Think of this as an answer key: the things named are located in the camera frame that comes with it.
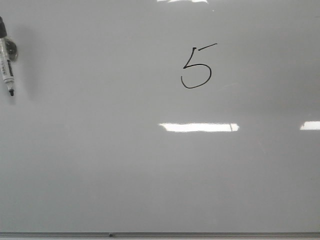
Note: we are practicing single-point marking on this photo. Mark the round metal magnet holder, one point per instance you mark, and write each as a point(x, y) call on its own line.
point(12, 49)

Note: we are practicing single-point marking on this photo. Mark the white whiteboard marker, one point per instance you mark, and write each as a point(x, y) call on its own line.
point(5, 62)

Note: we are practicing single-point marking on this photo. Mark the white whiteboard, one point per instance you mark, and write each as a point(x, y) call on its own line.
point(161, 116)

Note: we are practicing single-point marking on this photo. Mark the grey aluminium whiteboard frame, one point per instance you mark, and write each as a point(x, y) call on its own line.
point(162, 235)

